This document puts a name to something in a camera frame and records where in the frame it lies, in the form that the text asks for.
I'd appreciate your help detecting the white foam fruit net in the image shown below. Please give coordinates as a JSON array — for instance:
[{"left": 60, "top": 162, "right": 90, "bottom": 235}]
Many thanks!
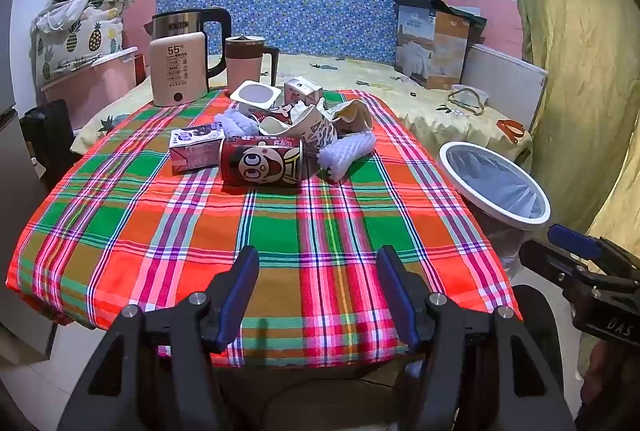
[
  {"left": 317, "top": 131, "right": 377, "bottom": 182},
  {"left": 214, "top": 107, "right": 263, "bottom": 139}
]

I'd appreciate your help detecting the white board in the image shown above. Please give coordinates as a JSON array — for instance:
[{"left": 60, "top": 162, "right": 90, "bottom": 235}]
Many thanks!
[{"left": 460, "top": 43, "right": 548, "bottom": 104}]

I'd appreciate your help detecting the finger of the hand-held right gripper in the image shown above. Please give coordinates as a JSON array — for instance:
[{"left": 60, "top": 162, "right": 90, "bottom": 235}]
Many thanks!
[
  {"left": 547, "top": 223, "right": 640, "bottom": 284},
  {"left": 518, "top": 238, "right": 601, "bottom": 297}
]

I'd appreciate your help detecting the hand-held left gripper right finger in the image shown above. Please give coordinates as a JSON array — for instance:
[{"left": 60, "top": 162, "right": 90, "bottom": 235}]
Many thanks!
[{"left": 376, "top": 245, "right": 576, "bottom": 431}]

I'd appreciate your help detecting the purple milk carton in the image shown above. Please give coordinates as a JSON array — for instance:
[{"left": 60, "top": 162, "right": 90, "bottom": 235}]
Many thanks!
[{"left": 169, "top": 121, "right": 226, "bottom": 176}]

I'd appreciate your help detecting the olive strap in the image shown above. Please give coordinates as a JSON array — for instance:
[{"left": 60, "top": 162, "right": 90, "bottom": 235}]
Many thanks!
[{"left": 446, "top": 87, "right": 488, "bottom": 116}]

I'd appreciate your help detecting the beige electric kettle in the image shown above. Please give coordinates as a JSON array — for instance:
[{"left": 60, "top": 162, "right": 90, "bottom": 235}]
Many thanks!
[{"left": 146, "top": 6, "right": 233, "bottom": 108}]

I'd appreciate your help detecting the small pink milk carton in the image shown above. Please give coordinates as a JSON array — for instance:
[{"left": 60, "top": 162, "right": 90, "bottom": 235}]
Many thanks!
[{"left": 284, "top": 76, "right": 325, "bottom": 108}]

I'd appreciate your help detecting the pink storage box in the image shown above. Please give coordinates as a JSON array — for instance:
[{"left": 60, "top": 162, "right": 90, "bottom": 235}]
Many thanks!
[{"left": 40, "top": 47, "right": 151, "bottom": 132}]

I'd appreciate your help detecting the orange strap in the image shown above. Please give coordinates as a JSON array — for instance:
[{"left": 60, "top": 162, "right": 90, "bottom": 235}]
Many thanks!
[{"left": 496, "top": 118, "right": 526, "bottom": 139}]

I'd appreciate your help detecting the crushed patterned paper cup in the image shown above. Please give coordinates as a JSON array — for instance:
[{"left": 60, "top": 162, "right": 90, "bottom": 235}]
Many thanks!
[
  {"left": 325, "top": 100, "right": 375, "bottom": 138},
  {"left": 257, "top": 103, "right": 338, "bottom": 149}
]

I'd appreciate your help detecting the pineapple print bag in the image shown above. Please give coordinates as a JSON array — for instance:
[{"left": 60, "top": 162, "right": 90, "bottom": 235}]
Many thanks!
[{"left": 31, "top": 0, "right": 140, "bottom": 86}]

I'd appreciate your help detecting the grey bin liner bag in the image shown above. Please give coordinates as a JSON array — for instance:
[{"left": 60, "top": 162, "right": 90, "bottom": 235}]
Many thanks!
[{"left": 447, "top": 148, "right": 546, "bottom": 219}]

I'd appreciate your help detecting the white tissue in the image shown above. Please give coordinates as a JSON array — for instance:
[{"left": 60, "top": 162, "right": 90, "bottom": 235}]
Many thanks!
[{"left": 291, "top": 100, "right": 321, "bottom": 124}]

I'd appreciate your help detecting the white yogurt cup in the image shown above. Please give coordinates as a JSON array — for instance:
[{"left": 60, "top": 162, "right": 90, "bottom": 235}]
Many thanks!
[{"left": 230, "top": 80, "right": 283, "bottom": 116}]

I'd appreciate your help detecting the pink mug with brown handle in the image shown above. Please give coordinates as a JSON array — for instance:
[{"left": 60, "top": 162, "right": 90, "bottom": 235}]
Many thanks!
[{"left": 224, "top": 35, "right": 280, "bottom": 96}]

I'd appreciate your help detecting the cardboard quilt box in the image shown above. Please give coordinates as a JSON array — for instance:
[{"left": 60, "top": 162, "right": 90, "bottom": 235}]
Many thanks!
[{"left": 393, "top": 0, "right": 488, "bottom": 90}]

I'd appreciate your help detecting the black suitcase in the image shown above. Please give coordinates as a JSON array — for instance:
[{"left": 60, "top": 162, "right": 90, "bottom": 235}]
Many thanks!
[{"left": 20, "top": 99, "right": 76, "bottom": 179}]

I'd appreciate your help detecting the white trash bin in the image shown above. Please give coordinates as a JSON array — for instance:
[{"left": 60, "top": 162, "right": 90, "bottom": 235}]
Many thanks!
[{"left": 439, "top": 141, "right": 552, "bottom": 277}]

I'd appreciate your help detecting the green curtain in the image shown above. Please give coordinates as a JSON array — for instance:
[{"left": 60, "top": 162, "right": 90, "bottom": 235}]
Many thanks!
[{"left": 487, "top": 0, "right": 640, "bottom": 362}]

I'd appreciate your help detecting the red cartoon drink can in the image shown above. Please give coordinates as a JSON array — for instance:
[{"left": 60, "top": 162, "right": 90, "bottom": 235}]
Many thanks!
[{"left": 220, "top": 136, "right": 306, "bottom": 188}]

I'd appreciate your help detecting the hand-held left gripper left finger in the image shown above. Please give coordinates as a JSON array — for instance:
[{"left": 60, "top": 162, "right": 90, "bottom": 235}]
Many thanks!
[{"left": 57, "top": 245, "right": 260, "bottom": 431}]

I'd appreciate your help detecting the plaid tablecloth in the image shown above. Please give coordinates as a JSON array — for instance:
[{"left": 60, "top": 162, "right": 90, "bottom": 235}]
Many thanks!
[{"left": 6, "top": 88, "right": 521, "bottom": 368}]

